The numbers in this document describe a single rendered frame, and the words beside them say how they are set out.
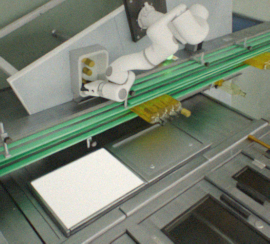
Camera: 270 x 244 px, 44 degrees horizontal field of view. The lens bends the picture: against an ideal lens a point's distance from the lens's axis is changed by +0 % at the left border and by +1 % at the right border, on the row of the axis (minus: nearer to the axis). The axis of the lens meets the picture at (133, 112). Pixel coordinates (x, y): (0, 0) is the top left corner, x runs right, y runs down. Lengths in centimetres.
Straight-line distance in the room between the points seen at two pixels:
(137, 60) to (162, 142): 58
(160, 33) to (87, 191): 74
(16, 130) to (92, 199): 47
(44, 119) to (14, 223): 48
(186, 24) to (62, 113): 74
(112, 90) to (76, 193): 47
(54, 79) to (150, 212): 77
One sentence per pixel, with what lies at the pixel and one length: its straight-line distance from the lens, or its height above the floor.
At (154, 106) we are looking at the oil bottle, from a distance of 179.
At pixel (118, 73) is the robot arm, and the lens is 139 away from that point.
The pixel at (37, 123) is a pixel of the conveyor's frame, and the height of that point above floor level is 84.
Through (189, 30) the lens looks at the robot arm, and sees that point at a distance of 137.
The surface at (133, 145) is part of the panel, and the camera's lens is 175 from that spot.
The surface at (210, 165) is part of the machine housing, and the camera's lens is 174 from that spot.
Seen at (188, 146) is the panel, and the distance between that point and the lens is 179.
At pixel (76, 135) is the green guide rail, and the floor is 92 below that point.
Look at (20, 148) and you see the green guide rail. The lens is 151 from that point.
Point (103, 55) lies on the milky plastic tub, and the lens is 169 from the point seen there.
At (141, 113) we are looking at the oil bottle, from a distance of 178.
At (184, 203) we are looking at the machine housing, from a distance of 155.
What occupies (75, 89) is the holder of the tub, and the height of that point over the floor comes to 79.
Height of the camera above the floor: 206
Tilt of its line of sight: 38 degrees down
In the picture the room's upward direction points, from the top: 124 degrees clockwise
